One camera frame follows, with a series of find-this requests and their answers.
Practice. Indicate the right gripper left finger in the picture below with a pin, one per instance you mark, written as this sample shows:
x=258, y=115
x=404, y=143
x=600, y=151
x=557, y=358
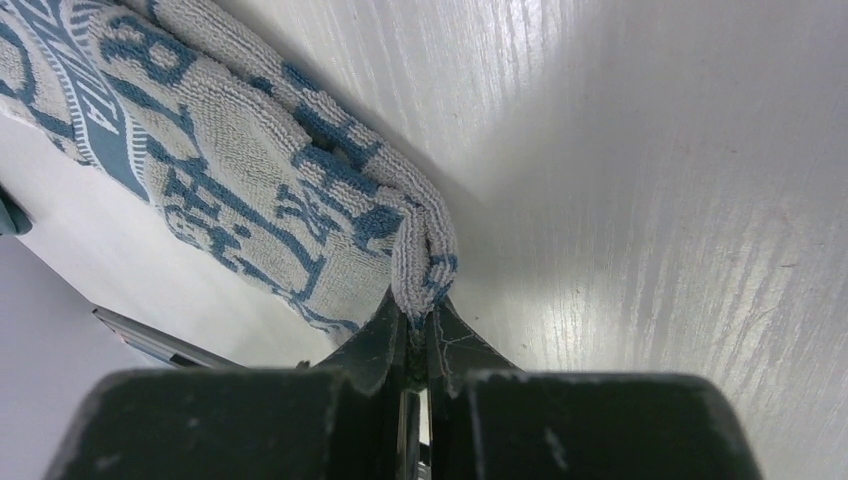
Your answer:
x=342, y=418

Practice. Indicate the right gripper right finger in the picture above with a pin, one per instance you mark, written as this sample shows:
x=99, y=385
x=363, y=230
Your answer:
x=492, y=420

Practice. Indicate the patterned white blue cloth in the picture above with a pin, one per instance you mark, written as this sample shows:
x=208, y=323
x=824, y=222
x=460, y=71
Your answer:
x=241, y=155

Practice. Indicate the grey-blue towel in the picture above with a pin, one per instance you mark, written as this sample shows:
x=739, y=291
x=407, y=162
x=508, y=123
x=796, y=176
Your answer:
x=14, y=220

